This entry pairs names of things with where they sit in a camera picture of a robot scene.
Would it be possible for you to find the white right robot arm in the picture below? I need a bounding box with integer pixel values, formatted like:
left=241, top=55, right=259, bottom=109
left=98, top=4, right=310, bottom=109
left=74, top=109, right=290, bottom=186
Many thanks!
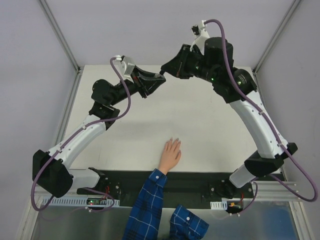
left=160, top=37, right=298, bottom=199

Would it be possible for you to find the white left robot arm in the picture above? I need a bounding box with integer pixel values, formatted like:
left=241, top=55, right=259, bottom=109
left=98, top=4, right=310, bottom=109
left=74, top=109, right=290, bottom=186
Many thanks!
left=31, top=65, right=166, bottom=198

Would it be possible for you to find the blue plaid sleeve forearm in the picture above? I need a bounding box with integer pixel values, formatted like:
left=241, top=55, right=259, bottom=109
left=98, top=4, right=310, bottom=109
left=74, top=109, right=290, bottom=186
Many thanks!
left=122, top=169, right=167, bottom=240

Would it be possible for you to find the person's left hand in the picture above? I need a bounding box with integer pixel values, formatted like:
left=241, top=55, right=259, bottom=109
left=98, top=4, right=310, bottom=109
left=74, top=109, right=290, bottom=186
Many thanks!
left=157, top=138, right=182, bottom=175

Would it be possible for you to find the blue plaid shirt part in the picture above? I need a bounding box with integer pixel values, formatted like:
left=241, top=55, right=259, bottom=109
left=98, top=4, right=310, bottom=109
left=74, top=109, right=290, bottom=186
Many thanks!
left=169, top=205, right=209, bottom=240

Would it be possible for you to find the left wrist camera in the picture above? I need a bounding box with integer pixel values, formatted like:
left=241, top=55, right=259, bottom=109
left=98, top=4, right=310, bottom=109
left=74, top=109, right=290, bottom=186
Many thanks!
left=119, top=55, right=136, bottom=78

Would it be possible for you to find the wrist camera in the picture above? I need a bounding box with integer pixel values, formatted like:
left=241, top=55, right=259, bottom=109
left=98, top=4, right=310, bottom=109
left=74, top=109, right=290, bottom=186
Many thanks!
left=119, top=55, right=136, bottom=78
left=190, top=20, right=210, bottom=50

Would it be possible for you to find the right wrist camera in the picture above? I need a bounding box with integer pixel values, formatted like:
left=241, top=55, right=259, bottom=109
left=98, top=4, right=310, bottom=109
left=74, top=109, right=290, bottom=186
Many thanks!
left=190, top=20, right=210, bottom=50

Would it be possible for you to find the left aluminium frame post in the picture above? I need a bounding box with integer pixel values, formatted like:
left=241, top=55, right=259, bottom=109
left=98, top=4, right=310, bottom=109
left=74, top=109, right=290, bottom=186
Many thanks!
left=37, top=0, right=81, bottom=74

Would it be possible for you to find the aluminium frame post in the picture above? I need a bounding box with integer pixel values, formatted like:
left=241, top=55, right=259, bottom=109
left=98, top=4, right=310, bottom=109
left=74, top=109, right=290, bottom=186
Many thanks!
left=252, top=0, right=303, bottom=76
left=37, top=0, right=81, bottom=74

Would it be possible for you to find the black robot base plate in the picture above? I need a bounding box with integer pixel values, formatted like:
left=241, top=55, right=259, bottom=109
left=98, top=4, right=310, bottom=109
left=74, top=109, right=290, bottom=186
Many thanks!
left=92, top=169, right=254, bottom=209

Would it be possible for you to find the right aluminium frame post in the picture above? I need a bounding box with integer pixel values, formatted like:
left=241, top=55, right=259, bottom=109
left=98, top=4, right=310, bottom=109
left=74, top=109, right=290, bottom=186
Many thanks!
left=252, top=0, right=303, bottom=76

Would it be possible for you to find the right white cable duct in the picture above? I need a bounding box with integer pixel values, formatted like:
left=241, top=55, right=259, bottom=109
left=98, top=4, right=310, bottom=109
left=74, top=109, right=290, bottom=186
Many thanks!
left=210, top=200, right=228, bottom=211

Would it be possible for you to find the white cable duct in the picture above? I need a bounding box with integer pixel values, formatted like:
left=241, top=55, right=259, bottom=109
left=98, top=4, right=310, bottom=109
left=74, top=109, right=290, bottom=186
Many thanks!
left=210, top=200, right=228, bottom=211
left=49, top=196, right=120, bottom=208

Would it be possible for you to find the left white cable duct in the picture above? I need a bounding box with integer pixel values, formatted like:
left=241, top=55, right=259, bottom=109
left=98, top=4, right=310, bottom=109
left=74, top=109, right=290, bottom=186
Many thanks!
left=49, top=196, right=120, bottom=208

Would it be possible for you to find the aluminium front rail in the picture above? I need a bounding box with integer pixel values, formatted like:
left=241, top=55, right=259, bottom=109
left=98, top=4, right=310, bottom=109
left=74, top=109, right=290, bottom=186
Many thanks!
left=256, top=181, right=301, bottom=202

